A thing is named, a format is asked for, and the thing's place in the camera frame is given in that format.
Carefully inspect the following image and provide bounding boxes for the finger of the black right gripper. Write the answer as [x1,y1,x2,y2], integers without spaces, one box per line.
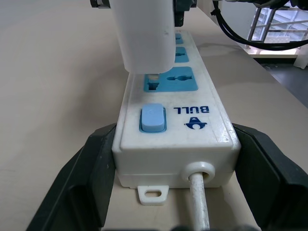
[90,0,112,11]
[172,0,197,28]

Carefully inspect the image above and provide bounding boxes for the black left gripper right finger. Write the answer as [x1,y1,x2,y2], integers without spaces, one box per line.
[231,122,308,231]

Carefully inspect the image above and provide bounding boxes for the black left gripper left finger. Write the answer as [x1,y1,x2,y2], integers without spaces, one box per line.
[25,122,118,231]

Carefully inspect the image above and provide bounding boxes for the white charger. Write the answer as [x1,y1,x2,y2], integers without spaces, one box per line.
[109,0,176,81]

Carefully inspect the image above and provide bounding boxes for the white power strip blue sockets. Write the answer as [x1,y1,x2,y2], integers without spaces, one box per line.
[112,30,242,206]

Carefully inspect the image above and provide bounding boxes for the white window railing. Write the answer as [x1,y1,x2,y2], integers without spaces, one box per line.
[247,6,308,44]

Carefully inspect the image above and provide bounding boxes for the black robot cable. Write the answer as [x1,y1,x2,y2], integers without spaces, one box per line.
[211,0,308,46]
[215,14,308,51]

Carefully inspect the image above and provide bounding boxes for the white power strip cable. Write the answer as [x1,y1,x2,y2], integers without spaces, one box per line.
[188,171,212,231]

